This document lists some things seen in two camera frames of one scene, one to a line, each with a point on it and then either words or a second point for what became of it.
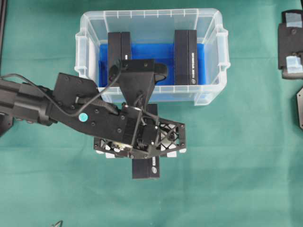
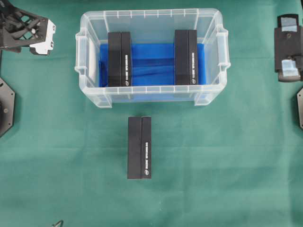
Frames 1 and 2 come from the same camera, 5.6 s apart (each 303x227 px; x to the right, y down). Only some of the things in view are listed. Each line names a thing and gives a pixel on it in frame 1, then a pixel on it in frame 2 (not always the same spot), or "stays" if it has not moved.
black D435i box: x=119 y=49 stays
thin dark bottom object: x=59 y=223 stays
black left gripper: x=144 y=135 → x=19 y=29
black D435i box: x=185 y=59 stays
